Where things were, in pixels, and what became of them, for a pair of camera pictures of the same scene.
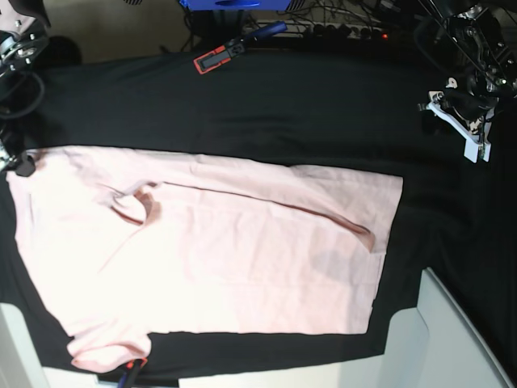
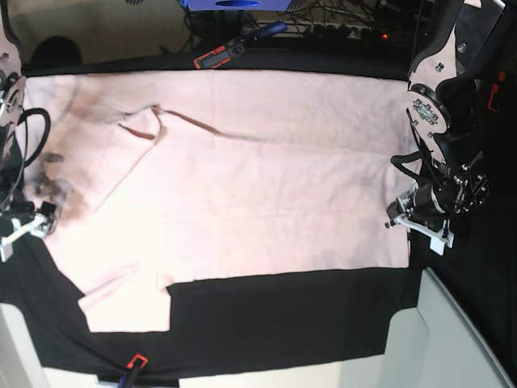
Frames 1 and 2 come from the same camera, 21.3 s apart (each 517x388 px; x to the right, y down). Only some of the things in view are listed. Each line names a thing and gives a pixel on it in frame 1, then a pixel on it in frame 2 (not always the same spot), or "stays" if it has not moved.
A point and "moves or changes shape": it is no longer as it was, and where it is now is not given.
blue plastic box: [237, 5] stays
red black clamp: [223, 55] stays
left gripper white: [23, 165] -> [39, 225]
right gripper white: [467, 115] -> [438, 238]
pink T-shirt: [127, 242] moves or changes shape
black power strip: [325, 30] stays
